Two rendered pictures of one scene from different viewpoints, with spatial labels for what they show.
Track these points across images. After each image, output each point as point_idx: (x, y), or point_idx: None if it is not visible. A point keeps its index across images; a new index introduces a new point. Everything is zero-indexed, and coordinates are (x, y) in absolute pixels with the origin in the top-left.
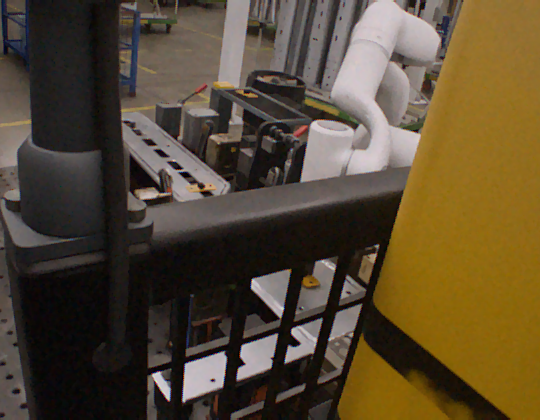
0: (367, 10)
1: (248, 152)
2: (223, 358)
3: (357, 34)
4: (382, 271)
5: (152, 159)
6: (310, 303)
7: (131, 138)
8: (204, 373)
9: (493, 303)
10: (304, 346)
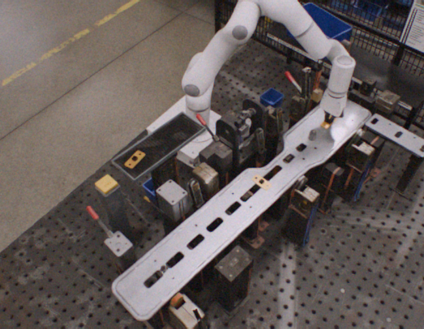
0: (294, 9)
1: (225, 153)
2: (401, 137)
3: (306, 23)
4: None
5: (232, 225)
6: (346, 117)
7: (195, 258)
8: (413, 140)
9: None
10: (375, 116)
